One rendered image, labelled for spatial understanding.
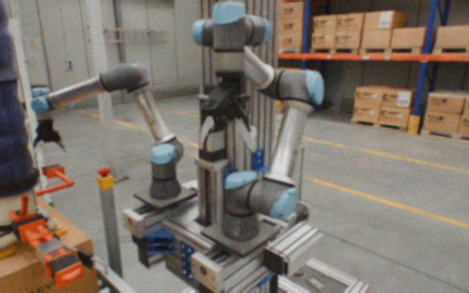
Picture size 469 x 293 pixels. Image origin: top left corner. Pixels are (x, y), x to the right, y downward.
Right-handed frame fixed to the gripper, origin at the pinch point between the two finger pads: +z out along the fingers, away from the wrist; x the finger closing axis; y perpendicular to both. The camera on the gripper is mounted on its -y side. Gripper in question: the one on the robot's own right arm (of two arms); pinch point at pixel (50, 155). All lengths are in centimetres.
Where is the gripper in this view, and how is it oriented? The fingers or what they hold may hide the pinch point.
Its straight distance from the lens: 197.6
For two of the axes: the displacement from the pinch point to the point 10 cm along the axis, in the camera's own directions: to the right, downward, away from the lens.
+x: 6.8, -2.1, 7.0
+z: 0.0, 9.6, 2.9
